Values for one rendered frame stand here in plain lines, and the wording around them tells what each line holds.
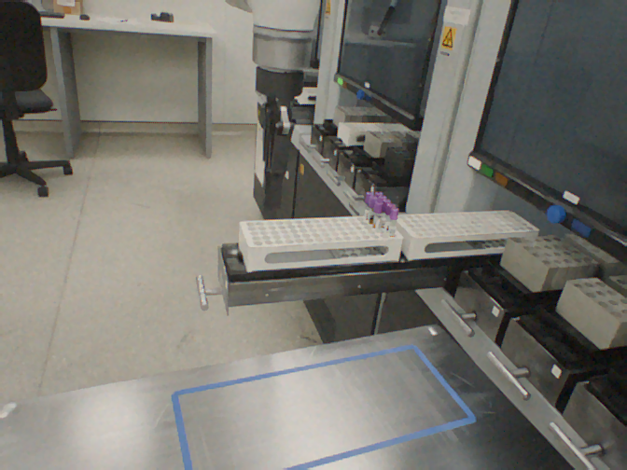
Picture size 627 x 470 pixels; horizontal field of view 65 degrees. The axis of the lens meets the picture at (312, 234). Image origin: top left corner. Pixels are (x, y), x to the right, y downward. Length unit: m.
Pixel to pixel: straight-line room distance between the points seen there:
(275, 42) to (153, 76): 3.62
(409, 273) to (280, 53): 0.47
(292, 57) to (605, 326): 0.62
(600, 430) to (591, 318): 0.17
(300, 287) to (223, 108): 3.63
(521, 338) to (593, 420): 0.16
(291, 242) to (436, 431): 0.41
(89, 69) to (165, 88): 0.57
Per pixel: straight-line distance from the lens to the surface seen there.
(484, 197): 1.17
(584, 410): 0.84
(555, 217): 0.89
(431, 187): 1.27
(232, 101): 4.44
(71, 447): 0.62
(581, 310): 0.91
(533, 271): 0.97
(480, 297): 0.97
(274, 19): 0.76
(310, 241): 0.90
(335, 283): 0.92
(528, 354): 0.90
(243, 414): 0.62
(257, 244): 0.87
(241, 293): 0.88
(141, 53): 4.32
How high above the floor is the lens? 1.28
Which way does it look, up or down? 27 degrees down
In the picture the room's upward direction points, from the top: 6 degrees clockwise
